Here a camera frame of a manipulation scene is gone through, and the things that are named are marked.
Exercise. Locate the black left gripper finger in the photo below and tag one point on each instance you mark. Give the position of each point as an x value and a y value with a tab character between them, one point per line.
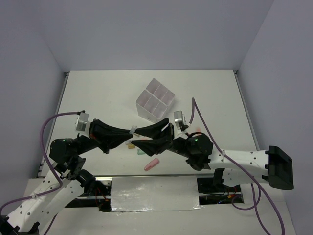
105	144
101	131

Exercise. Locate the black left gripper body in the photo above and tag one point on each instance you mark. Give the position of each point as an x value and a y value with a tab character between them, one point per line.
85	143

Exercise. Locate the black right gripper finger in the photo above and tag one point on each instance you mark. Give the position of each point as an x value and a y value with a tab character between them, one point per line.
158	130
153	146

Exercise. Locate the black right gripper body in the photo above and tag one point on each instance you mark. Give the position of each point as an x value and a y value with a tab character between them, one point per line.
180	147

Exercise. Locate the clear pen cap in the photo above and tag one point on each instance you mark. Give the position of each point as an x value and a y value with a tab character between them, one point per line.
133	130

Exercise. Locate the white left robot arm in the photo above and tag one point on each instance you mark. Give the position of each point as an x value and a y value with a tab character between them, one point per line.
65	181

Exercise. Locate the green highlighter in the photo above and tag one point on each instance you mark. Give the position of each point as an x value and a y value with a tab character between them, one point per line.
140	152

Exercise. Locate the white six-compartment organizer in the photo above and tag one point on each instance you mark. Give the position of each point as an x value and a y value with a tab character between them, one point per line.
155	101

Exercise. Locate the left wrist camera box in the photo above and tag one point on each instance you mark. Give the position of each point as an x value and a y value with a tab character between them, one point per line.
82	125

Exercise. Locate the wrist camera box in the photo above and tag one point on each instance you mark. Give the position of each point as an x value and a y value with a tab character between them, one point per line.
181	122
82	125

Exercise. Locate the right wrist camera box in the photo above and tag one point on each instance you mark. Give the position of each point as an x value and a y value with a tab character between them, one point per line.
181	122

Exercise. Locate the metal table rail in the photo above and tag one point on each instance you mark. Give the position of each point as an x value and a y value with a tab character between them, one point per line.
110	177

